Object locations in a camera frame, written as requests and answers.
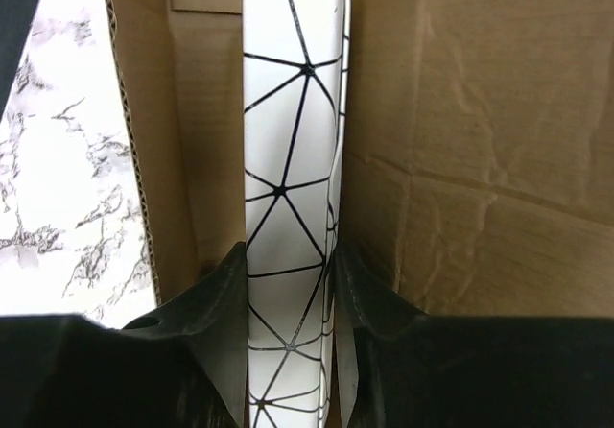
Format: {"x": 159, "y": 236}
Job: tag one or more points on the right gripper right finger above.
{"x": 400, "y": 367}

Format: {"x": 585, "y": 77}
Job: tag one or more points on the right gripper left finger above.
{"x": 184, "y": 364}

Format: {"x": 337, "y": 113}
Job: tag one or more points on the brown cardboard express box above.
{"x": 478, "y": 158}

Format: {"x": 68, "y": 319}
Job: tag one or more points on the white geometric patterned box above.
{"x": 295, "y": 71}

